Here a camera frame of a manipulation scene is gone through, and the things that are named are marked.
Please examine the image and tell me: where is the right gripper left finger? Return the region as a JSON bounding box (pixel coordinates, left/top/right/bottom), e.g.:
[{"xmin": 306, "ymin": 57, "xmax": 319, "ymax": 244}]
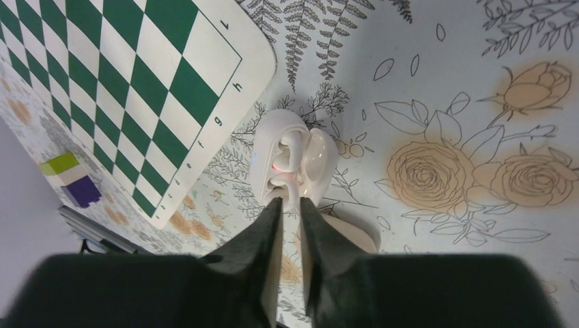
[{"xmin": 199, "ymin": 197, "xmax": 283, "ymax": 327}]

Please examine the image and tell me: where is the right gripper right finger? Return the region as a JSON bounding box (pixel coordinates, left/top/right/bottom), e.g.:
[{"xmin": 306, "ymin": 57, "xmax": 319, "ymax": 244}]
[{"xmin": 300, "ymin": 197, "xmax": 372, "ymax": 327}]

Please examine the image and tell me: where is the white earbud case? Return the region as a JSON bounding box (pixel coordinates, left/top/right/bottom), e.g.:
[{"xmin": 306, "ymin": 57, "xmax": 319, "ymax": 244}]
[{"xmin": 249, "ymin": 109, "xmax": 339, "ymax": 210}]

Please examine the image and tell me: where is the white earbud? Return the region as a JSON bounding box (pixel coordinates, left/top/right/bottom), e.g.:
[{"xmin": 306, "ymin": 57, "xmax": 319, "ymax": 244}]
[{"xmin": 273, "ymin": 131, "xmax": 303, "ymax": 172}]

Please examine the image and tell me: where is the beige earbud charging case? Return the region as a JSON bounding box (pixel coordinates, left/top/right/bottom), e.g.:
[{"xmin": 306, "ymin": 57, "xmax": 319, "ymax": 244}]
[{"xmin": 322, "ymin": 214, "xmax": 378, "ymax": 254}]

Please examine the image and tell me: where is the floral patterned table mat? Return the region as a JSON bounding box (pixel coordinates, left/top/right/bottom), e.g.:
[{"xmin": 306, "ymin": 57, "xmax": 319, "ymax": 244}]
[{"xmin": 3, "ymin": 1, "xmax": 578, "ymax": 327}]

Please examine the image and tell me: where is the green white purple block stack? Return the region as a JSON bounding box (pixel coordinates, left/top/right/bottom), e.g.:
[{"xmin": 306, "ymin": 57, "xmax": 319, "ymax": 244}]
[{"xmin": 39, "ymin": 152, "xmax": 102, "ymax": 208}]

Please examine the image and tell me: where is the green white chessboard mat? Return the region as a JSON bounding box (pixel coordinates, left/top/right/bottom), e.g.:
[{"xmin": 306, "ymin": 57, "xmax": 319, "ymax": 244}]
[{"xmin": 1, "ymin": 1, "xmax": 277, "ymax": 229}]

